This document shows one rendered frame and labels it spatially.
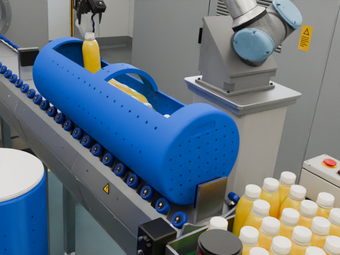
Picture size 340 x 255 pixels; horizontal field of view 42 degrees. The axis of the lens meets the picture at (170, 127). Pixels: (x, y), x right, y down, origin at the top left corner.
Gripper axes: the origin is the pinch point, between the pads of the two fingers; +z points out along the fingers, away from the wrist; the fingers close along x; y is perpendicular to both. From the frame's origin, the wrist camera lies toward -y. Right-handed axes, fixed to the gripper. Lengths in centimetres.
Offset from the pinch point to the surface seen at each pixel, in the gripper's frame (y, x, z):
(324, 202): -106, -10, 18
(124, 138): -59, 19, 15
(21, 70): 52, 9, 29
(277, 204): -96, -4, 23
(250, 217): -98, 8, 21
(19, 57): 52, 10, 22
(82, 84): -28.7, 17.0, 9.2
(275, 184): -95, -4, 18
